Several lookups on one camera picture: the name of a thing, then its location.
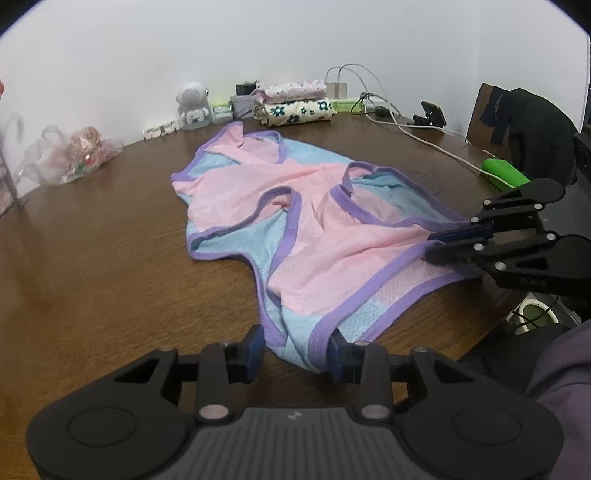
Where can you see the pink floral folded cloth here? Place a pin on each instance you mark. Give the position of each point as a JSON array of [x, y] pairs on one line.
[[291, 89]]

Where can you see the small black device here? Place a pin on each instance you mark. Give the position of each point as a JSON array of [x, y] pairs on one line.
[[246, 89]]

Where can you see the person's purple garment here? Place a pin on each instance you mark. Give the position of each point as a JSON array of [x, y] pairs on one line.
[[568, 397]]

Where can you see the grey small box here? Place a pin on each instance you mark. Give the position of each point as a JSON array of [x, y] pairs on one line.
[[242, 107]]

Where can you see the white round container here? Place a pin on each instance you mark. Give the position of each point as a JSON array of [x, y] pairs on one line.
[[531, 316]]

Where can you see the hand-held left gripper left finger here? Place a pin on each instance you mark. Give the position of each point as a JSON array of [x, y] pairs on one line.
[[254, 353]]

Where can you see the pink knitted vase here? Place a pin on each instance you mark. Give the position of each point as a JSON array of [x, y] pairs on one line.
[[7, 189]]

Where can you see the white astronaut speaker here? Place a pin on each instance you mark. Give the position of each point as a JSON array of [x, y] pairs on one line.
[[194, 104]]

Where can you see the dark blue cloth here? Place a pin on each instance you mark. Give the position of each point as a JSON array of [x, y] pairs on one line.
[[496, 110]]

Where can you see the white charger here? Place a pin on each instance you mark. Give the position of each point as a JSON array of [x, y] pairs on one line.
[[343, 89], [333, 89]]

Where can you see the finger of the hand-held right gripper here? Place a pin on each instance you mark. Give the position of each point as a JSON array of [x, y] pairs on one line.
[[521, 198], [531, 263]]

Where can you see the white power strip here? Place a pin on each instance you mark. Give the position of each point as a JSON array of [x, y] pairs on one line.
[[376, 102]]

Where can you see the green white small box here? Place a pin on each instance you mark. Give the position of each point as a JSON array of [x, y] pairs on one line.
[[222, 112]]

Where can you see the pink blue mesh vest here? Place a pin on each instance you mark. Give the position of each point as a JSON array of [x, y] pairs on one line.
[[300, 198]]

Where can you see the clear plastic snack bag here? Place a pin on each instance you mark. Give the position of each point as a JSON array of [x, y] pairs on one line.
[[69, 154]]

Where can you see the green translucent box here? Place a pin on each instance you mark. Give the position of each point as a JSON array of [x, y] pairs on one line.
[[346, 105]]

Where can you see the wooden chair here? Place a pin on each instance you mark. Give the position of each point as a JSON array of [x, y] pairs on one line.
[[478, 124]]

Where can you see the smartphone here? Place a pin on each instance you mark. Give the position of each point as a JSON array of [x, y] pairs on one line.
[[435, 113]]

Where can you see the bright green mat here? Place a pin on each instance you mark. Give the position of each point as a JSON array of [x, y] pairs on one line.
[[503, 173]]

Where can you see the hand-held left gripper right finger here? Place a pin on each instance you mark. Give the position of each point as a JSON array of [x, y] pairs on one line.
[[336, 359]]

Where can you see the cream green-flower folded cloth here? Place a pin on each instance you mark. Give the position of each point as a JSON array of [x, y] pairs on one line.
[[295, 112]]

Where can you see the black jacket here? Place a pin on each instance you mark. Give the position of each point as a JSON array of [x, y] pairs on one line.
[[540, 129]]

